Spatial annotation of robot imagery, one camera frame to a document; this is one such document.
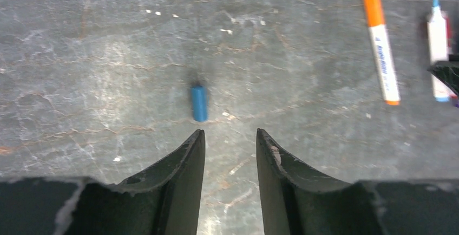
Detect light blue pen cap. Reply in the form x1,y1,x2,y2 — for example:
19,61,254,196
191,86,208,122

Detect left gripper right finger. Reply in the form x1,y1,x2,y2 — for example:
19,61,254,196
256,129,458,234

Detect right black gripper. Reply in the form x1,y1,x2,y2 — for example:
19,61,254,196
428,54,458,97

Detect white pen blue tip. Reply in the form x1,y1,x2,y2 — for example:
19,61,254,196
427,0,450,102

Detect orange pen cap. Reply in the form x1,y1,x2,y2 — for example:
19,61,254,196
363,0,385,27

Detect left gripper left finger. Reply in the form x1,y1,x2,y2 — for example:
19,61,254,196
1,129,206,234

